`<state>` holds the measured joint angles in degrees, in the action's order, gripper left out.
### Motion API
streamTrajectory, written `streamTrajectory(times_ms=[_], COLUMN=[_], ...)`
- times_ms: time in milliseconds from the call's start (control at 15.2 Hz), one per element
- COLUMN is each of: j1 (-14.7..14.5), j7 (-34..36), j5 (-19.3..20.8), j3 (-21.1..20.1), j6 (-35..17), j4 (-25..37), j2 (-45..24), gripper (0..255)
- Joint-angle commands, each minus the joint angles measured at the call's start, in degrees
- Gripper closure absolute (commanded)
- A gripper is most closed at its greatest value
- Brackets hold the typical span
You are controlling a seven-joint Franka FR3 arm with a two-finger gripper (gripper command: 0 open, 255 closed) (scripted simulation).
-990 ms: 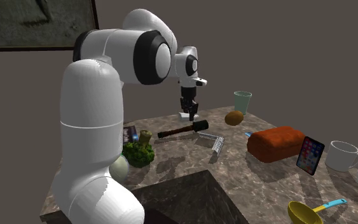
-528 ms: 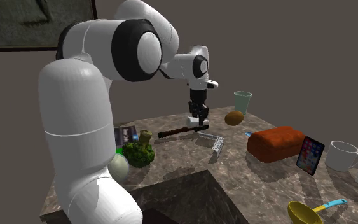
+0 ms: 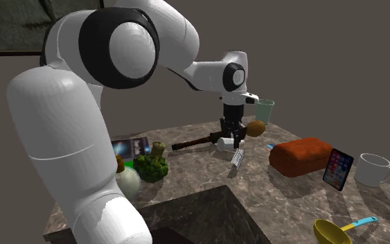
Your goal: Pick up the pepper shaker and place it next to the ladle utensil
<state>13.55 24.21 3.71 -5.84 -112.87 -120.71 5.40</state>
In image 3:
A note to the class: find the flat green plate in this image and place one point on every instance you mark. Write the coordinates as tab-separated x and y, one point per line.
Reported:
129	163

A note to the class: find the round white corked bottle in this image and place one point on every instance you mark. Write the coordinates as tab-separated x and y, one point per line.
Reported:
128	182

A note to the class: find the white mug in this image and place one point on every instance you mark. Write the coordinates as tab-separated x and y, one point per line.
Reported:
370	170

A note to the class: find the small white cup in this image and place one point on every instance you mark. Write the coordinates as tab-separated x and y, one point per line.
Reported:
225	144

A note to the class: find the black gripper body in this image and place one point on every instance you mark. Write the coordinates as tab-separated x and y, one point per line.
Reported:
233	113

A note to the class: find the white remote control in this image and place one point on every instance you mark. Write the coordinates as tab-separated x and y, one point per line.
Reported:
238	158

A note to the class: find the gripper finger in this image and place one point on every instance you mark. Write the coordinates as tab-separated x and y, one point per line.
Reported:
238	137
224	127

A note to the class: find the small blue object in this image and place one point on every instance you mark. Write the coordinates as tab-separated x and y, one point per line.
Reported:
270	146

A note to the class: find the pale green cup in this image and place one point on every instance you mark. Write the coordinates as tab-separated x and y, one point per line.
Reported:
265	111

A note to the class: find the green broccoli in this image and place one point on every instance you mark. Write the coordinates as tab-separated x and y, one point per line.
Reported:
150	167

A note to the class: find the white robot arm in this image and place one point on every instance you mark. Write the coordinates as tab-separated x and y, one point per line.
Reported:
63	128

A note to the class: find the dark blue book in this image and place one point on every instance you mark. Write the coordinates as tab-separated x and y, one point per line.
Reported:
128	147

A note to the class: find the brown bread loaf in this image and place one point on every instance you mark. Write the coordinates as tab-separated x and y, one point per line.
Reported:
297	157

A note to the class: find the brown wooden rolling pin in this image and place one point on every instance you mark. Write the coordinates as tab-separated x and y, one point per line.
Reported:
194	142

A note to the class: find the black smartphone with colourful screen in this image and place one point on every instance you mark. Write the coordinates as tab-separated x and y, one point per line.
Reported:
338	169

